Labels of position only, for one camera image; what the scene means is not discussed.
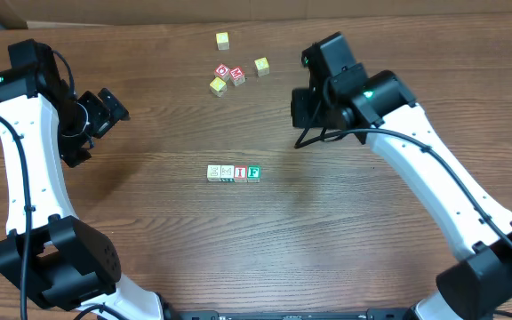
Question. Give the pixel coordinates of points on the red M block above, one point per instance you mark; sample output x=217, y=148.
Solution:
x=237, y=76

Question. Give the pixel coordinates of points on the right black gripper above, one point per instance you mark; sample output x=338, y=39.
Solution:
x=300, y=111

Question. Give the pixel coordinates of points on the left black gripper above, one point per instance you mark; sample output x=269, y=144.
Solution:
x=102, y=114

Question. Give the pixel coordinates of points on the red I block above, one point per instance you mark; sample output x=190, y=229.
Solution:
x=240, y=173

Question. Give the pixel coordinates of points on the cardboard wall panel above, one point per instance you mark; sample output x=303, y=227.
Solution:
x=17, y=13

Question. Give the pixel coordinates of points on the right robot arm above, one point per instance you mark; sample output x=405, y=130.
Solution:
x=383, y=114

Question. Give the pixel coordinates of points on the yellow block right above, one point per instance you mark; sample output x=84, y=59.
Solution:
x=262, y=66

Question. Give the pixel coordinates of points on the yellow block left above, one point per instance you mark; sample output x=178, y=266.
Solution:
x=218, y=86

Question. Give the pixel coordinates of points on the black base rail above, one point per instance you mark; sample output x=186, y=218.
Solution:
x=369, y=314

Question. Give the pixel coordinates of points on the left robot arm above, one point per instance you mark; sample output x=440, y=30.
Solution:
x=48, y=253

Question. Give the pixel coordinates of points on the green F block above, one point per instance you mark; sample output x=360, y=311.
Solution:
x=253, y=173

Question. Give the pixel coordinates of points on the white green picture block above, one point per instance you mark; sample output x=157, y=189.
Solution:
x=227, y=173

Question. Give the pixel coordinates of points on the white blue picture block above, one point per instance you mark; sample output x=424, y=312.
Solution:
x=213, y=172

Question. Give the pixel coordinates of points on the far yellow wooden block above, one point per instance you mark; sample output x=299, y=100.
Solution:
x=222, y=41

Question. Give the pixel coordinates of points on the red O block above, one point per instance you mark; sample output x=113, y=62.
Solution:
x=222, y=72

